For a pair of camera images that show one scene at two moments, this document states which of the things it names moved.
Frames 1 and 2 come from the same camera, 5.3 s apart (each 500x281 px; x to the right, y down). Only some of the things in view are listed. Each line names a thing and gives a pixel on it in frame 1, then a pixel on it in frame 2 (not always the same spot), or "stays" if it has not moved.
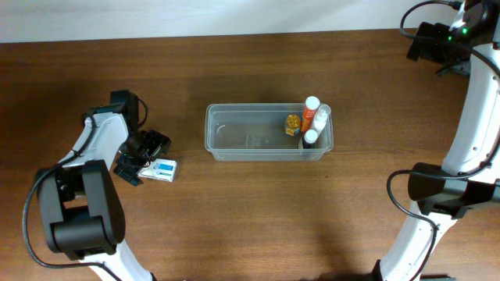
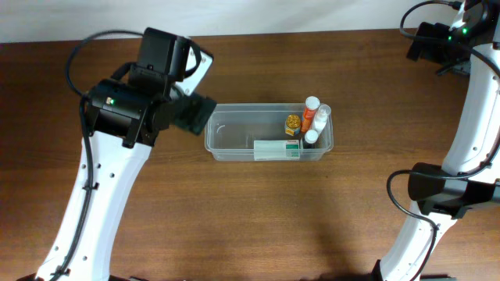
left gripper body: x=143 y=146 → x=193 y=116
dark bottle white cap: x=311 y=140 stays
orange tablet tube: x=312 y=104 stays
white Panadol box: x=162 y=169 → x=276 y=150
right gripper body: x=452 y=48 stays
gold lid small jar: x=293 y=125 stays
